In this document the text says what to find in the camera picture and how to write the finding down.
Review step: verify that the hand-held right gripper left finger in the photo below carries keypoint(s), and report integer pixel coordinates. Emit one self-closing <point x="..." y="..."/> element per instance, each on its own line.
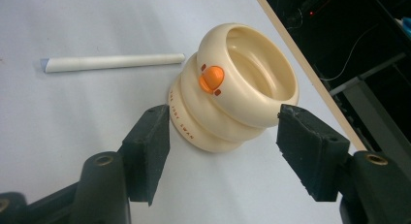
<point x="147" y="153"/>

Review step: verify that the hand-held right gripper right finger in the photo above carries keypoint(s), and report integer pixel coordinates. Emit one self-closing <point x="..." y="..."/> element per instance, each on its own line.
<point x="313" y="153"/>

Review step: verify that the cream ringed pen holder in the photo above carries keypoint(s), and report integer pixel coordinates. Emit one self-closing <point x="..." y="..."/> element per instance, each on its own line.
<point x="219" y="117"/>

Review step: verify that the white pen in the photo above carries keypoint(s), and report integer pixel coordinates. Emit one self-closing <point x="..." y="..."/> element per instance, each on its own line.
<point x="113" y="62"/>

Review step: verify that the white-legged desk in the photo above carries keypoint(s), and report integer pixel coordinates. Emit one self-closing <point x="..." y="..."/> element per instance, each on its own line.
<point x="371" y="114"/>

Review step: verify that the wooden table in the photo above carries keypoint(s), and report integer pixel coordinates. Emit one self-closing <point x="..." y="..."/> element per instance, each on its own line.
<point x="309" y="70"/>

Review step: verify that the white table sheet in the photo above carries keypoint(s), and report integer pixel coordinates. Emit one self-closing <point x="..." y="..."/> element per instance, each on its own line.
<point x="64" y="120"/>

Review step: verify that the black computer case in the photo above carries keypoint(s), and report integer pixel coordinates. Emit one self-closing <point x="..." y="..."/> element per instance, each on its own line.
<point x="310" y="6"/>

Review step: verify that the blue thing on desk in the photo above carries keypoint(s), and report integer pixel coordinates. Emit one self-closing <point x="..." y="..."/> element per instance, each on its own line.
<point x="404" y="25"/>

